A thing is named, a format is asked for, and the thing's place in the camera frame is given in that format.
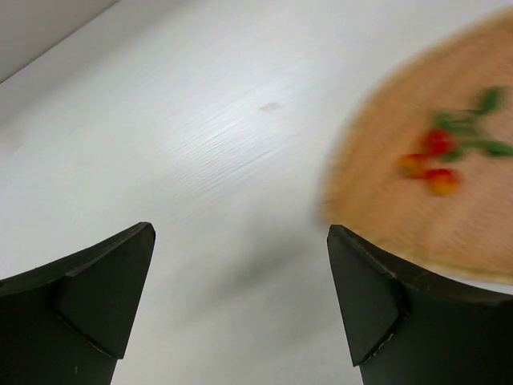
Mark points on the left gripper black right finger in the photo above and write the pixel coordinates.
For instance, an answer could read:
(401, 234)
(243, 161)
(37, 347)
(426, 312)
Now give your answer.
(406, 325)

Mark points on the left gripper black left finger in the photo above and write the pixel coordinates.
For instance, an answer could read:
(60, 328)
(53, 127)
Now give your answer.
(69, 321)

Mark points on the red cherry cluster with leaves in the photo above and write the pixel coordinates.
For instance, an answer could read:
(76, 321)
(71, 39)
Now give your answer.
(453, 134)

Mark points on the woven triangular fruit basket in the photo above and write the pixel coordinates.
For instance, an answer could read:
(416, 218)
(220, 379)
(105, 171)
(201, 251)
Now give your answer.
(467, 234)

